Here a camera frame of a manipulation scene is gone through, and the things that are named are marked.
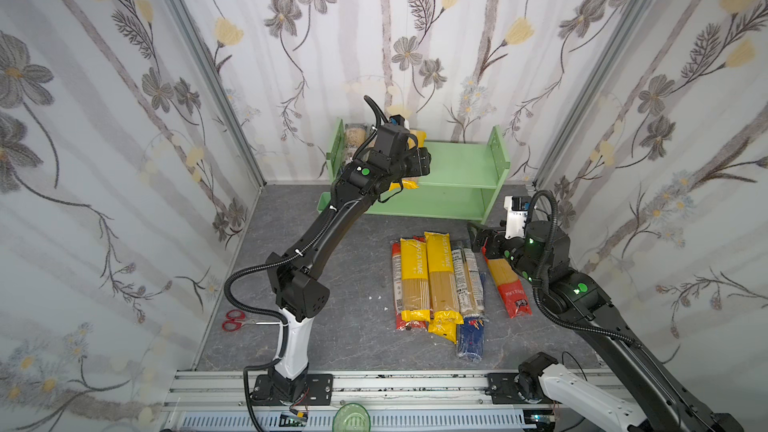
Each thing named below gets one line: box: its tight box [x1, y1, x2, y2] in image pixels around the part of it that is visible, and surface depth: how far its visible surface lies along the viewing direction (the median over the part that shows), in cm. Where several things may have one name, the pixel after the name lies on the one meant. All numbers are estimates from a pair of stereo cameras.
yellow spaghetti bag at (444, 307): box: [424, 232, 464, 344], surface depth 88 cm
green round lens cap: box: [332, 403, 372, 432], surface depth 71 cm
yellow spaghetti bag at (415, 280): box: [400, 238, 431, 322], surface depth 90 cm
